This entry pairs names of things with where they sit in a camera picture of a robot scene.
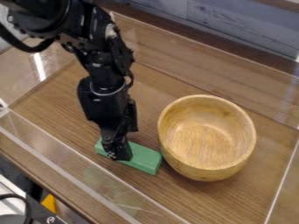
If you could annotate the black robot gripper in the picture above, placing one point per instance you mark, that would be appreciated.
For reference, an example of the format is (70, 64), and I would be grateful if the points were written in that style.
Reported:
(108, 110)

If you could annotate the green rectangular block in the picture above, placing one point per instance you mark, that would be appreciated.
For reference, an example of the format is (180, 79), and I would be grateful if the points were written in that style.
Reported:
(146, 159)

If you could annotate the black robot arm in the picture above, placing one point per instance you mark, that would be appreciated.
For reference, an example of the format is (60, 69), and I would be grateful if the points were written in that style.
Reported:
(86, 31)

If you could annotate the brown wooden bowl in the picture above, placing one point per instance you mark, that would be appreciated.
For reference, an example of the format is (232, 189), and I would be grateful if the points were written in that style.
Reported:
(208, 137)

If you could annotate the yellow sticker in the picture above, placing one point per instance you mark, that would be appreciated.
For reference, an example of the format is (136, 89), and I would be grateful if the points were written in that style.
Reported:
(50, 203)

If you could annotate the black device with screw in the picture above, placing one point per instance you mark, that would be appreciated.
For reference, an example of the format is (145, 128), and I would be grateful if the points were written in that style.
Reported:
(42, 215)

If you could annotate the clear acrylic tray wall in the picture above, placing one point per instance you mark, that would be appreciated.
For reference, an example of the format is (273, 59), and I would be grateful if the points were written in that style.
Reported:
(48, 138)

